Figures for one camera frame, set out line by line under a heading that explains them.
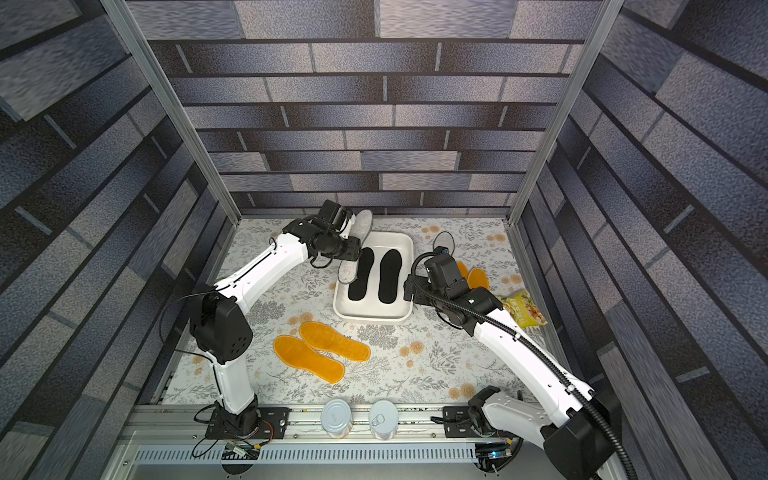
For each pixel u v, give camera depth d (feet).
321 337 2.88
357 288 3.19
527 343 1.49
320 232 2.07
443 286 1.84
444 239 3.73
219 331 1.60
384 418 2.29
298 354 2.81
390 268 3.43
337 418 2.29
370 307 3.17
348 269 2.78
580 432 1.22
